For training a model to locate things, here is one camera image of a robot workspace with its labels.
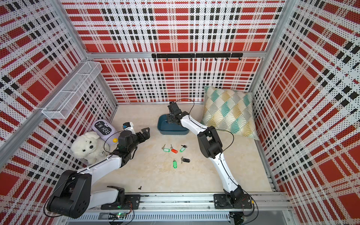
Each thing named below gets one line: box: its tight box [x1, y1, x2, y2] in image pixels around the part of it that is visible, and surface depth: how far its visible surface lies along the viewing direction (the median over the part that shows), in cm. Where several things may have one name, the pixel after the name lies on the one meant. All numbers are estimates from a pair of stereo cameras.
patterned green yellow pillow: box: [200, 86, 260, 141], surface depth 97 cm
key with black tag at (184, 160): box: [180, 156, 191, 164], surface depth 90 cm
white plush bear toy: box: [70, 131, 110, 165], surface depth 79 cm
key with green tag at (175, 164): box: [172, 158, 178, 169], surface depth 90 cm
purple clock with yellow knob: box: [91, 119, 120, 146], surface depth 95 cm
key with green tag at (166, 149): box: [161, 143, 171, 153], surface depth 95 cm
